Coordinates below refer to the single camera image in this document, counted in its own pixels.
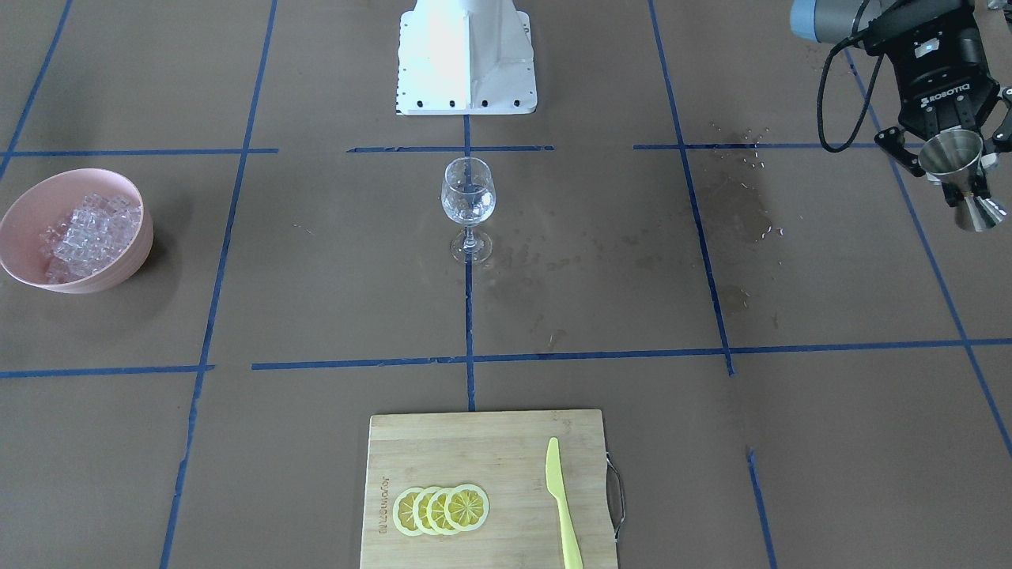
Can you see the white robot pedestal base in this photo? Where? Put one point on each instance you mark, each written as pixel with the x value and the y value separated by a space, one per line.
pixel 465 58

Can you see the lemon slice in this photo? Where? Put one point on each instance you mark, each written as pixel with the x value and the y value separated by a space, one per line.
pixel 420 510
pixel 435 512
pixel 466 507
pixel 404 518

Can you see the clear ice cube pile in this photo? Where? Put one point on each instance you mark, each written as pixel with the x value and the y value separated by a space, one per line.
pixel 89 238

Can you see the bamboo cutting board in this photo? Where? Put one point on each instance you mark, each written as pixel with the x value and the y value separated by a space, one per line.
pixel 504 453

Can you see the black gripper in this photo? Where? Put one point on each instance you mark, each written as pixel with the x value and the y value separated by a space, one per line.
pixel 947 85

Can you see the pink plastic bowl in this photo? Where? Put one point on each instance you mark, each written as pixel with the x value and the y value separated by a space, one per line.
pixel 45 204

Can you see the steel double jigger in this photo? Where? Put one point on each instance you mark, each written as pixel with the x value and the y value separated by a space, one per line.
pixel 954 158

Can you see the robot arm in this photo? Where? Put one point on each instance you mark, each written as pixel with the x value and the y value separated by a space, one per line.
pixel 841 24

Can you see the yellow plastic knife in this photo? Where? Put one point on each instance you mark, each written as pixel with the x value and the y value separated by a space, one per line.
pixel 555 485

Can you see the clear wine glass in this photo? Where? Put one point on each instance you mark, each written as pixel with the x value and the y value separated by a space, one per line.
pixel 468 197

